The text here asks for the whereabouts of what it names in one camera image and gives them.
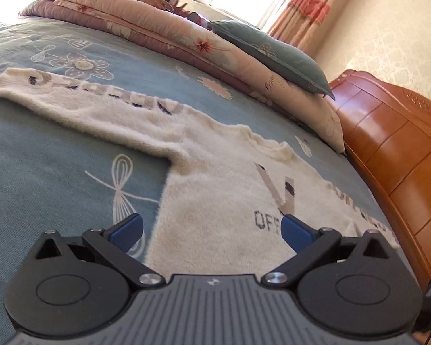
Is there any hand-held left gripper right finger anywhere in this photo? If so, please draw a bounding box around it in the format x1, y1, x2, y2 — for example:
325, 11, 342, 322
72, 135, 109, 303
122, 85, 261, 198
261, 214, 394, 290

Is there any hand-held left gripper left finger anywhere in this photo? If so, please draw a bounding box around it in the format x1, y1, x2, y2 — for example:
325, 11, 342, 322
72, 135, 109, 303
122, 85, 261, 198
35, 214, 166, 288

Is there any cream fuzzy sweater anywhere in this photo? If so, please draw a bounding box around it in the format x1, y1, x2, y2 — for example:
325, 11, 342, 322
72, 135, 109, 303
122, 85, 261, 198
0, 68, 401, 277

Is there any blue floral bed sheet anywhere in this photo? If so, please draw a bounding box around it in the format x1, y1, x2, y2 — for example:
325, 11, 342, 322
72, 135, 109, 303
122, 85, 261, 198
0, 14, 428, 345

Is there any wooden headboard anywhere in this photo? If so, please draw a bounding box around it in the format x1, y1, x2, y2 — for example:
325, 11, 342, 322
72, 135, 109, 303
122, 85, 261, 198
328, 69, 431, 288

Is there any teal floral pillow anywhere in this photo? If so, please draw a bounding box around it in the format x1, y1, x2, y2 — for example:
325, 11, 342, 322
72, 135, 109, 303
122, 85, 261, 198
208, 20, 336, 101

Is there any pink floral quilt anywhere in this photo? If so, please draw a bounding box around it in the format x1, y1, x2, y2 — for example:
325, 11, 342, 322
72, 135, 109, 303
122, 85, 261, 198
18, 0, 346, 153

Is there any pink floral curtain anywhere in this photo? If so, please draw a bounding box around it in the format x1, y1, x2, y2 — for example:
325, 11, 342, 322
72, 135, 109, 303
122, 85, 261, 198
266, 0, 361, 54

